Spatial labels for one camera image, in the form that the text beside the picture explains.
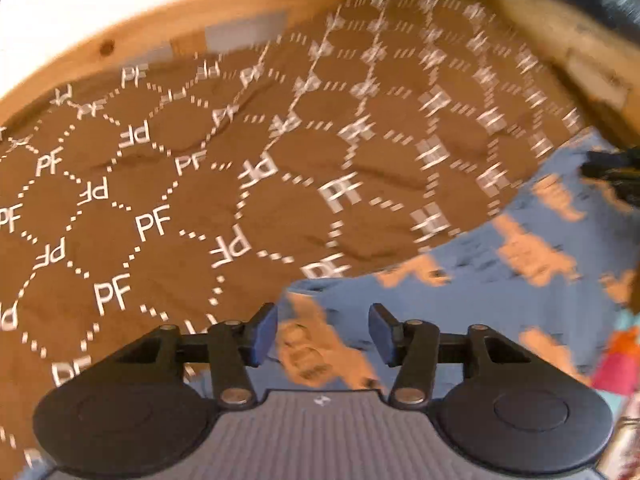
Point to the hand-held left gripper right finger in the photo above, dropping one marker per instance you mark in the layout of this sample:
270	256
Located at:
381	332

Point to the blue pants with orange print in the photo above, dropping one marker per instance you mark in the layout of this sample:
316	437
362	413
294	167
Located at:
480	310

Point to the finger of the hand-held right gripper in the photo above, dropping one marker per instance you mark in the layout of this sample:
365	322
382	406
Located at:
612	167

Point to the colourful printed cloth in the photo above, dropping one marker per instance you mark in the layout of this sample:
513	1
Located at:
620	360

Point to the wooden bed frame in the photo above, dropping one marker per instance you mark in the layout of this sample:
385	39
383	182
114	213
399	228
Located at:
540	25

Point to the brown printed blanket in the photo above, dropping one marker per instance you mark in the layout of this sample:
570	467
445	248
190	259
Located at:
200	185

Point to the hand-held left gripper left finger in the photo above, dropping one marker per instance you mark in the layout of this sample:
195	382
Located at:
265	332

